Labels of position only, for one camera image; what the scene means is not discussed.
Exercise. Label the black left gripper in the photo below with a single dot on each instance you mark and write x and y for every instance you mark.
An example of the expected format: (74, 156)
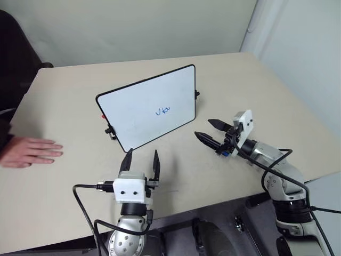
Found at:
(152, 183)

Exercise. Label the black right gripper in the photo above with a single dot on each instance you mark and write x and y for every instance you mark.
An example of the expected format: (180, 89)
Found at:
(229, 144)

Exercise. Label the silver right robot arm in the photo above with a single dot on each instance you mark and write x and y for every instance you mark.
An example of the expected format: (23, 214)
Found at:
(285, 186)

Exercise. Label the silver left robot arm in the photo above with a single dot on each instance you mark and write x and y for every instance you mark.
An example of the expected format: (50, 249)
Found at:
(128, 234)

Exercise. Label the person's bare hand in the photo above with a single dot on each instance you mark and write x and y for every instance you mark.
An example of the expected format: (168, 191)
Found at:
(29, 152)

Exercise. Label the black whiteboard stand knob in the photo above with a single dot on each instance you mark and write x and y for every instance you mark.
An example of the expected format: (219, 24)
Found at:
(196, 94)

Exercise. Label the black-framed whiteboard with blue scribble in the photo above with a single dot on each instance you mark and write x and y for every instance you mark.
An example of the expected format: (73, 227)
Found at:
(149, 106)

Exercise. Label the person's dark sleeve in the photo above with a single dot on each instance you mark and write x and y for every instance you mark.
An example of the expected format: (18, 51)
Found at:
(4, 133)

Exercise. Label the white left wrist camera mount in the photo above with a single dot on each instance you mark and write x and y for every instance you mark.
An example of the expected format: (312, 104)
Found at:
(130, 188)

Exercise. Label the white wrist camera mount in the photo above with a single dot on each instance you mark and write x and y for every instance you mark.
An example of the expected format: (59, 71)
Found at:
(130, 188)
(243, 128)

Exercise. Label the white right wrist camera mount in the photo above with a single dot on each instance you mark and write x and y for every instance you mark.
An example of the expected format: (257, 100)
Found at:
(243, 128)

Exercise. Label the black stand knob with bracket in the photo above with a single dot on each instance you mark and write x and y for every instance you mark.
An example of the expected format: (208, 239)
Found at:
(110, 132)

